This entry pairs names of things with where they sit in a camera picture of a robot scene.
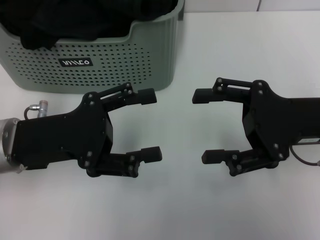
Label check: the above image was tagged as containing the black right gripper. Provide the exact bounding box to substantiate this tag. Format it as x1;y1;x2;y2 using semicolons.
191;76;320;177

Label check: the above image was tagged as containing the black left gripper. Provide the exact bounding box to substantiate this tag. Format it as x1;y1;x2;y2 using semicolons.
11;91;115;174

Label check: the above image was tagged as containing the green perforated storage box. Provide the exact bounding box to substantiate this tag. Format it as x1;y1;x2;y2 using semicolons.
0;0;186;95

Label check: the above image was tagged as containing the black cloth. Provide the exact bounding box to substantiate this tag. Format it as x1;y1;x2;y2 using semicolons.
0;0;180;51

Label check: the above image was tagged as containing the left arm cable with connector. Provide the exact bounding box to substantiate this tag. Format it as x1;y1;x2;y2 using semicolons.
23;99;50;119

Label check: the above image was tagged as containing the arm cable with connector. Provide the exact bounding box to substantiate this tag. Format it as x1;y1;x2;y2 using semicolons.
23;99;50;119
289;146;320;168

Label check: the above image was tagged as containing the right arm cable with connector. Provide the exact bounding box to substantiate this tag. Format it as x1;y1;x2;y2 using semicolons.
289;146;320;168

